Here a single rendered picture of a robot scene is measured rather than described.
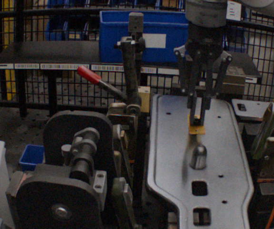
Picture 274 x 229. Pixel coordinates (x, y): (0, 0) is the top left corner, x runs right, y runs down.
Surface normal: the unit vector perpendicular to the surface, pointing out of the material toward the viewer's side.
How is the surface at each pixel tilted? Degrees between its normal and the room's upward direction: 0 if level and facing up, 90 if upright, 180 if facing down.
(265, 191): 0
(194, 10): 90
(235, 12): 90
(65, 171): 0
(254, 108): 0
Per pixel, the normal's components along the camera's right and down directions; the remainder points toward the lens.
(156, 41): 0.11, 0.47
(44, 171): 0.04, -0.88
